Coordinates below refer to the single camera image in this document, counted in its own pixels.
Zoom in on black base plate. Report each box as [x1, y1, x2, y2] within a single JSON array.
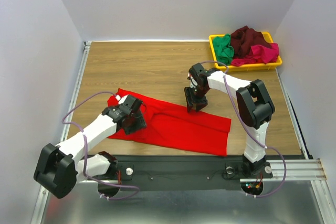
[[86, 154, 274, 193]]

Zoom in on red t shirt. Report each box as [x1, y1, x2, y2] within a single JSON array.
[[110, 88, 232, 156]]

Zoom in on purple cable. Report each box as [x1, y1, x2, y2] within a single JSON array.
[[61, 91, 140, 200], [202, 60, 287, 199]]

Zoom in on aluminium frame rail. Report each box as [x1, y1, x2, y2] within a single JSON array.
[[264, 159, 327, 181]]

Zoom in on maroon t shirt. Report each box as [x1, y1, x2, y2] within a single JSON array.
[[230, 26, 271, 59]]

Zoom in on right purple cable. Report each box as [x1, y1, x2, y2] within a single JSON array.
[[202, 60, 287, 199]]

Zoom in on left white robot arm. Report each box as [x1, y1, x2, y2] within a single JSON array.
[[34, 94, 146, 199]]

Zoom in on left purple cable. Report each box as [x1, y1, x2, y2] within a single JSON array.
[[61, 91, 140, 200]]

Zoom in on magenta t shirt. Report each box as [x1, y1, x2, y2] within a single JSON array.
[[231, 43, 280, 67]]

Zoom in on yellow plastic bin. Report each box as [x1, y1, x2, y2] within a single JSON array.
[[208, 31, 282, 72]]

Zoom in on green t shirt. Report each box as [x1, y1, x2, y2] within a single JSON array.
[[213, 34, 235, 66]]

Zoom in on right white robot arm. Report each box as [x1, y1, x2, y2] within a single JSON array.
[[184, 63, 275, 177]]

